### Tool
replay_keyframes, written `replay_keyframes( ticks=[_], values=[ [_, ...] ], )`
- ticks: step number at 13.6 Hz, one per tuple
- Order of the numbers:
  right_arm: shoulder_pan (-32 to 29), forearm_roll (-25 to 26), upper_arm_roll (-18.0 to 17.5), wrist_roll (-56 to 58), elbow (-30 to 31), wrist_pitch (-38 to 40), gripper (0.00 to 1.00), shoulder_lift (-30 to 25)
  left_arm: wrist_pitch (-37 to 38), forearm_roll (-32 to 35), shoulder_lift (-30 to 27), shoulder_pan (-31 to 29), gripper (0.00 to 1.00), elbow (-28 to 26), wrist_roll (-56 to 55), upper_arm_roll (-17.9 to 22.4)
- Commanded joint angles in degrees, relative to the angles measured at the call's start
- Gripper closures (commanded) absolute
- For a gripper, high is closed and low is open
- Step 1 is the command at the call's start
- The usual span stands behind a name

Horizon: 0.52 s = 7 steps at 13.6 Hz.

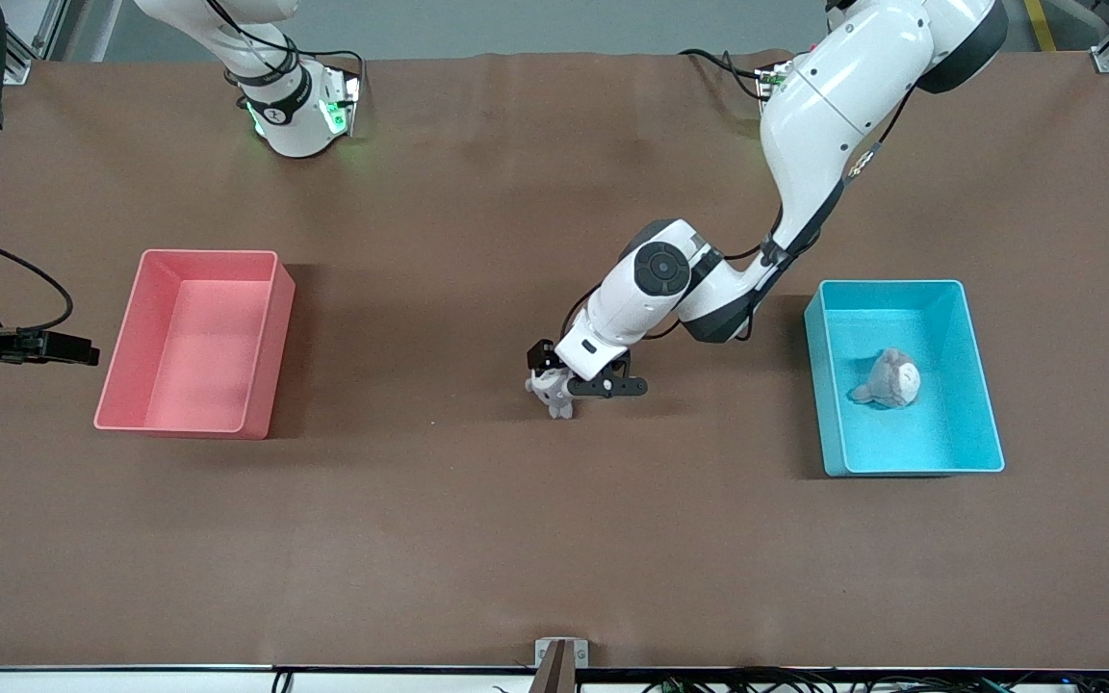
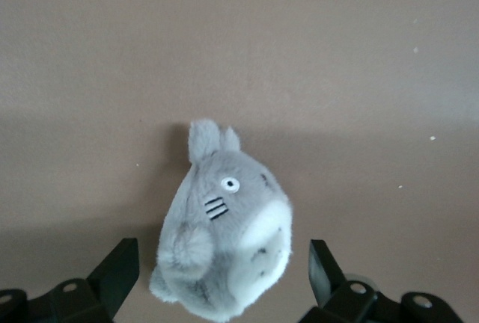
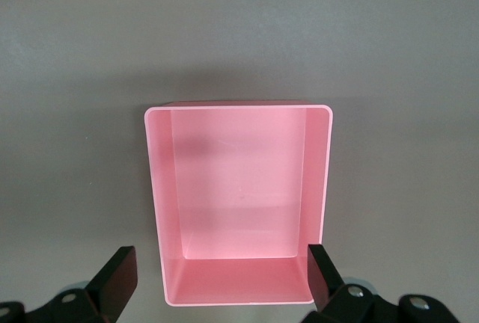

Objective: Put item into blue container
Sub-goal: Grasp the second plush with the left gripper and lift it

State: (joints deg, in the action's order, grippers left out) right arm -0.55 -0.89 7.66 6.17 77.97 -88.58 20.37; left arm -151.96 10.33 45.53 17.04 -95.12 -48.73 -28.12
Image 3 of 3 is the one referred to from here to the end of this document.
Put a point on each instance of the table cover mat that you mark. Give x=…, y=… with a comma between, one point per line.
x=75, y=76

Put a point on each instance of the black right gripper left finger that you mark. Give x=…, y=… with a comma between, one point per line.
x=112, y=293

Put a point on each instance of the pink plastic box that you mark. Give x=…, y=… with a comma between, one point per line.
x=239, y=188

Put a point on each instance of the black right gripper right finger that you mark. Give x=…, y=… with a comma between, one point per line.
x=325, y=293

